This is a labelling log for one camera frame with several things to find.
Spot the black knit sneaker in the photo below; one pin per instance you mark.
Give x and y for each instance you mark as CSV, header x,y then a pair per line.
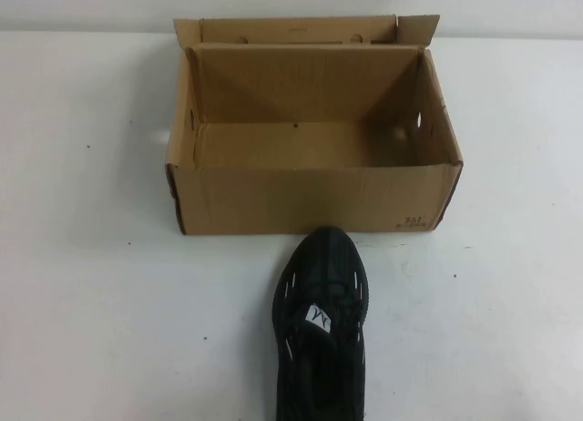
x,y
319,348

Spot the brown cardboard shoe box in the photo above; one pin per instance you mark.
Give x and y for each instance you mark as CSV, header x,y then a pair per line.
x,y
273,202

